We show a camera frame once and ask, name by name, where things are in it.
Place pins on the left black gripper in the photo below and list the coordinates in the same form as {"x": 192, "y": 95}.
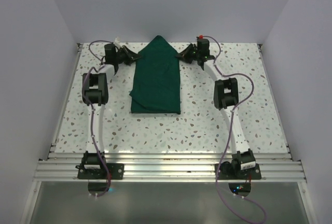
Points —
{"x": 129, "y": 53}

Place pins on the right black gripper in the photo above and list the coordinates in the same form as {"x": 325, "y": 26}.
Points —
{"x": 184, "y": 54}

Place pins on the green surgical cloth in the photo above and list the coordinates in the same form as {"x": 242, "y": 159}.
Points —
{"x": 157, "y": 82}

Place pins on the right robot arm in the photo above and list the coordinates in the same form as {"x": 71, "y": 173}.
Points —
{"x": 226, "y": 100}

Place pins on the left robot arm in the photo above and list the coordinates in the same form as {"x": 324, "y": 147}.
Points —
{"x": 95, "y": 96}

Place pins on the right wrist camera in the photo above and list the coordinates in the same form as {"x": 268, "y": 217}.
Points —
{"x": 204, "y": 44}

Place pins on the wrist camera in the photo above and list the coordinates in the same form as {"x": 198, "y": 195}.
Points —
{"x": 204, "y": 44}
{"x": 111, "y": 49}

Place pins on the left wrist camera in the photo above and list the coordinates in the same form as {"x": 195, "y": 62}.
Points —
{"x": 111, "y": 49}

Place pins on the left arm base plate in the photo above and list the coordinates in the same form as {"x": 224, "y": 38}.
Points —
{"x": 98, "y": 171}

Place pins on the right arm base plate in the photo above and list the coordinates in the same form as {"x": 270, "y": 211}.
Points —
{"x": 227, "y": 172}

